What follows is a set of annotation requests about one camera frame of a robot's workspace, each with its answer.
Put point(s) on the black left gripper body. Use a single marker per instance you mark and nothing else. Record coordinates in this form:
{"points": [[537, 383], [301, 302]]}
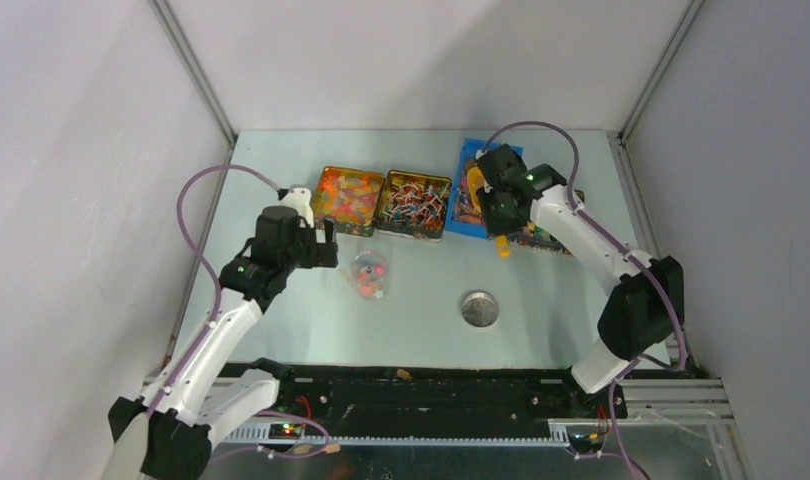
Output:
{"points": [[303, 254]]}

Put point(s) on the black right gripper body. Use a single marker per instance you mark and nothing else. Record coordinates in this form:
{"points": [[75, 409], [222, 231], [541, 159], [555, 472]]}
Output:
{"points": [[495, 216]]}

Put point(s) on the orange plastic scoop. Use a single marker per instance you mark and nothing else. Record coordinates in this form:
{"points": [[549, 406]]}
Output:
{"points": [[476, 182]]}

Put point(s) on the clear plastic jar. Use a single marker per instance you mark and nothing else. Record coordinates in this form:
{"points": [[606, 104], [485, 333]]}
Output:
{"points": [[369, 274]]}

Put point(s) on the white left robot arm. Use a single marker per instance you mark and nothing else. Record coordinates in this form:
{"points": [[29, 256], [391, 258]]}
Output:
{"points": [[171, 430]]}

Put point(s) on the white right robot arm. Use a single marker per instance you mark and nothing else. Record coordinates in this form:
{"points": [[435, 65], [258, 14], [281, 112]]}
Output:
{"points": [[645, 294]]}

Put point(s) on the tin of colourful cube candies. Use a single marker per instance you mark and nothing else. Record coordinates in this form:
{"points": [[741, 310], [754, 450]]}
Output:
{"points": [[534, 237]]}

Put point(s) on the blue bin of candies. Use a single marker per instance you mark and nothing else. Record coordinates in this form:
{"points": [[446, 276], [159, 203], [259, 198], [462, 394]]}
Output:
{"points": [[462, 215]]}

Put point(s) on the tin of gummy candies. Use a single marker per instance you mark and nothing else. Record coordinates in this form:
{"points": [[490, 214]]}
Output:
{"points": [[349, 197]]}

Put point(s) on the tin of lollipops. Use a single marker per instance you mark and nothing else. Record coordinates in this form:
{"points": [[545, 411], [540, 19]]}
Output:
{"points": [[413, 205]]}

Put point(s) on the silver metal jar lid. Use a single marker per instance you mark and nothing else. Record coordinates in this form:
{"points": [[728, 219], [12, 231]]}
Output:
{"points": [[480, 309]]}

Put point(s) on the small fallen candy piece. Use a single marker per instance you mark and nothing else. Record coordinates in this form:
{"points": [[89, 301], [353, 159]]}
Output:
{"points": [[403, 374]]}

